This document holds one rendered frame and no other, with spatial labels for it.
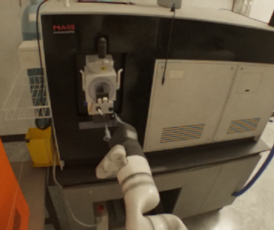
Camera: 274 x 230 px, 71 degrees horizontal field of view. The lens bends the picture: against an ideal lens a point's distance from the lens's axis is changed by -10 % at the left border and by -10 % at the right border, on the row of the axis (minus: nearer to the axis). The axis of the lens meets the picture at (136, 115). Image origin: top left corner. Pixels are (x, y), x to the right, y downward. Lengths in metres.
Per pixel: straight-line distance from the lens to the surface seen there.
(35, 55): 1.08
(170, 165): 1.11
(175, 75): 0.86
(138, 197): 0.40
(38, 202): 1.02
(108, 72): 0.71
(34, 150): 1.01
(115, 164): 0.45
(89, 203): 1.18
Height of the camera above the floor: 1.53
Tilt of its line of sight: 34 degrees down
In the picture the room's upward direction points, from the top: 6 degrees clockwise
